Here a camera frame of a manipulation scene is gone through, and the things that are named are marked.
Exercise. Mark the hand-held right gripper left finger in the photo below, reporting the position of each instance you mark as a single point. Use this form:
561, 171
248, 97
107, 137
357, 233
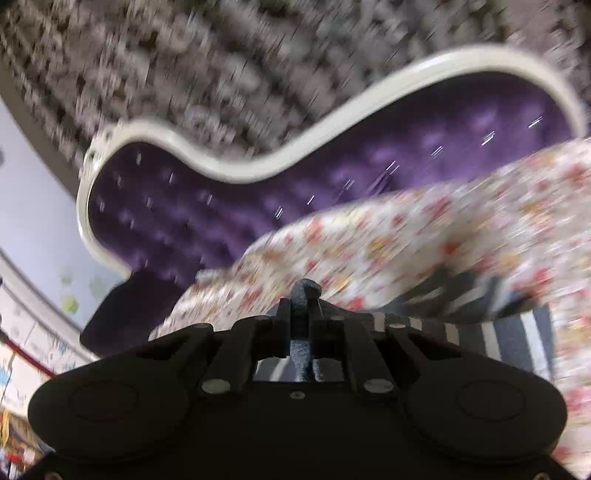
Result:
294, 318

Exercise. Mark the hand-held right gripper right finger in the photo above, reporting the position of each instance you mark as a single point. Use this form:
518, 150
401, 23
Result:
315, 318

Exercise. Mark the grey white striped garment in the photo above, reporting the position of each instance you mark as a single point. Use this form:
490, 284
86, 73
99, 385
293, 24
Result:
498, 341

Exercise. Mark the floral quilted blanket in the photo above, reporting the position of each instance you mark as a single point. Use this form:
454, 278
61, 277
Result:
415, 230

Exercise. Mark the grey damask patterned curtain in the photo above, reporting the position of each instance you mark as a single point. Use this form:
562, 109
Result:
184, 69

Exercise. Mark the white drawing paper sheet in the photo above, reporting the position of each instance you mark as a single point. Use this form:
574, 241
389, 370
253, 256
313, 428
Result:
18, 369

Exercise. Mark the purple tufted sofa white frame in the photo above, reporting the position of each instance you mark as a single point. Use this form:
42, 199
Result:
184, 217

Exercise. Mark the green wall stickers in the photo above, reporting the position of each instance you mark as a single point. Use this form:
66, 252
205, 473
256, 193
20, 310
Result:
71, 302

